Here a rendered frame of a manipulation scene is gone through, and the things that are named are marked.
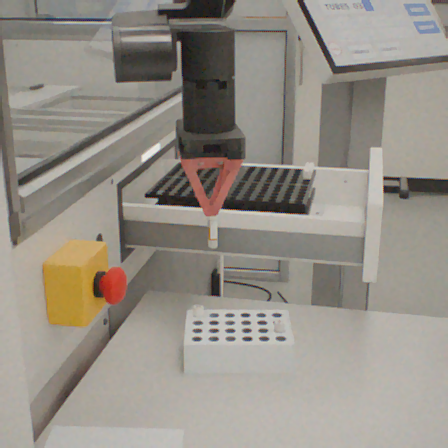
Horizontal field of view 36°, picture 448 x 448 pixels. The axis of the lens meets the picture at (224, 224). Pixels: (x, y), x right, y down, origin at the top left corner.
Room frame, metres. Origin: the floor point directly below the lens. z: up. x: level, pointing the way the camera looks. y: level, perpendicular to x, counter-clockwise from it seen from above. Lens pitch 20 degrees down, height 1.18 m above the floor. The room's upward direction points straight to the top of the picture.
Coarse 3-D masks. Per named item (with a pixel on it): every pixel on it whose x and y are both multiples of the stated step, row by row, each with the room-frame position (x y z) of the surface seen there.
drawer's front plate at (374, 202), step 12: (372, 156) 1.00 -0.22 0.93; (372, 168) 0.93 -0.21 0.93; (372, 180) 0.87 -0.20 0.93; (372, 192) 0.82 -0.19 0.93; (372, 204) 0.78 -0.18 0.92; (372, 216) 0.78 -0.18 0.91; (372, 228) 0.78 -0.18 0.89; (372, 240) 0.78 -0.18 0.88; (372, 252) 0.78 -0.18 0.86; (372, 264) 0.78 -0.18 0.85; (372, 276) 0.78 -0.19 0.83
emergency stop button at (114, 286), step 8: (112, 272) 0.65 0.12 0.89; (120, 272) 0.65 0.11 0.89; (104, 280) 0.65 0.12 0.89; (112, 280) 0.64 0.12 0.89; (120, 280) 0.65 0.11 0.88; (104, 288) 0.64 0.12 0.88; (112, 288) 0.64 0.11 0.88; (120, 288) 0.64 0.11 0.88; (104, 296) 0.64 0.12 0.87; (112, 296) 0.64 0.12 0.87; (120, 296) 0.64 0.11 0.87
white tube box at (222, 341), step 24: (192, 312) 0.74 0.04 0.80; (216, 312) 0.74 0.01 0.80; (240, 312) 0.74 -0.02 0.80; (264, 312) 0.74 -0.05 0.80; (192, 336) 0.68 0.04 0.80; (216, 336) 0.68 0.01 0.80; (240, 336) 0.68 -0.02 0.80; (264, 336) 0.69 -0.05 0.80; (288, 336) 0.68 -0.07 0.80; (192, 360) 0.67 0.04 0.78; (216, 360) 0.67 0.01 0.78; (240, 360) 0.67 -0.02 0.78; (264, 360) 0.67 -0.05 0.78; (288, 360) 0.67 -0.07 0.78
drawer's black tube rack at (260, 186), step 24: (216, 168) 1.04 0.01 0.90; (240, 168) 1.03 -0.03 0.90; (264, 168) 1.04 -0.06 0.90; (288, 168) 1.03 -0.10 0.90; (168, 192) 0.91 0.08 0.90; (192, 192) 0.91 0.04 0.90; (240, 192) 0.91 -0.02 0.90; (264, 192) 0.91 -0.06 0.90; (288, 192) 0.91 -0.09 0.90; (312, 192) 1.00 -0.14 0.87
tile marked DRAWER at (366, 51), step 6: (348, 48) 1.77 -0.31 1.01; (354, 48) 1.78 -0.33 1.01; (360, 48) 1.79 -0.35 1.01; (366, 48) 1.81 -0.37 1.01; (372, 48) 1.82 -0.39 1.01; (354, 54) 1.77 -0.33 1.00; (360, 54) 1.78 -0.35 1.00; (366, 54) 1.79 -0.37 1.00; (372, 54) 1.80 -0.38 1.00; (354, 60) 1.75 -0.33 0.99
